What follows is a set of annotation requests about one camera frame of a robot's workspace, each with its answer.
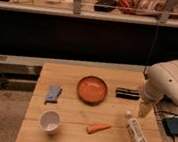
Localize blue folded cloth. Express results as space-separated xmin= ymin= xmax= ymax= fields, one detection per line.
xmin=44 ymin=84 xmax=62 ymax=104

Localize white paper cup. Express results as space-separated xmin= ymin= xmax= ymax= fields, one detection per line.
xmin=39 ymin=110 xmax=61 ymax=135

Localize black object on bench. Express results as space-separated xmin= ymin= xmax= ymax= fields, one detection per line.
xmin=93 ymin=0 xmax=117 ymax=13

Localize white glue bottle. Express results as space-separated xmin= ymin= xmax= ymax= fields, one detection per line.
xmin=125 ymin=110 xmax=148 ymax=142

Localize grey right metal post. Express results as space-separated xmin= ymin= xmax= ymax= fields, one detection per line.
xmin=158 ymin=0 xmax=176 ymax=23

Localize orange carrot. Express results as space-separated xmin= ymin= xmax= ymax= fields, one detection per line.
xmin=86 ymin=123 xmax=110 ymax=134

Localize black power adapter box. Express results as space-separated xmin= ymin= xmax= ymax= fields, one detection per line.
xmin=162 ymin=117 xmax=178 ymax=137

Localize orange round plate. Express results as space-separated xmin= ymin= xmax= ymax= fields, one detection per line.
xmin=76 ymin=76 xmax=108 ymax=104

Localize black rectangular block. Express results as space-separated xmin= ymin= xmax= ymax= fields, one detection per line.
xmin=115 ymin=87 xmax=140 ymax=100

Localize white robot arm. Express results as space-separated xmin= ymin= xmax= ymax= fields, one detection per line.
xmin=138 ymin=59 xmax=178 ymax=118

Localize red tool on bench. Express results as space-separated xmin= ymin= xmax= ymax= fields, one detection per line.
xmin=116 ymin=0 xmax=140 ymax=16

